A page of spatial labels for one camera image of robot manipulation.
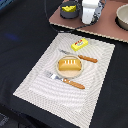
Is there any yellow toy piece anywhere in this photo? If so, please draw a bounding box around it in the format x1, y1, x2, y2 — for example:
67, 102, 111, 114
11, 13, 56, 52
62, 5, 76, 12

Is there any bread loaf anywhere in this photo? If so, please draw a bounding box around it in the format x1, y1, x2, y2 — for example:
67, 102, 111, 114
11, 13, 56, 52
58, 59, 81, 71

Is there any fork with wooden handle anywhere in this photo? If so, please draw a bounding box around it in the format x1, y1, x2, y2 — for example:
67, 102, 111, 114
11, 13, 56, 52
45, 71, 85, 89

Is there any round wooden plate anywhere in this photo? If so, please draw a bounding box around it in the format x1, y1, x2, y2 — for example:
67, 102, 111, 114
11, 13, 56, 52
56, 55, 83, 78

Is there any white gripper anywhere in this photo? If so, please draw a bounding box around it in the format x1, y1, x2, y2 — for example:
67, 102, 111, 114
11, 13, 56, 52
82, 0, 99, 24

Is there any black cable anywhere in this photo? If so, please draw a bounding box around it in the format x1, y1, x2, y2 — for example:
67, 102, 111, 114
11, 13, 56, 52
43, 0, 108, 34

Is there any beige bowl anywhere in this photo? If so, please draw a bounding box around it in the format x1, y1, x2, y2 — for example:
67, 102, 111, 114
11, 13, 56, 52
116, 4, 128, 30

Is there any small grey pot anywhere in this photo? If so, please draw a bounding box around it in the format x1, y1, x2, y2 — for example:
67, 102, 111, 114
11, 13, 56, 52
60, 1, 80, 19

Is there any knife with wooden handle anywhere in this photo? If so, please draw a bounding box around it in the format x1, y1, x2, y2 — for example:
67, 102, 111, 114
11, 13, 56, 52
59, 49, 98, 63

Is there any yellow butter box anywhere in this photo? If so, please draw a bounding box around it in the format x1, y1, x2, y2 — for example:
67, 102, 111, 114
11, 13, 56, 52
71, 38, 88, 51

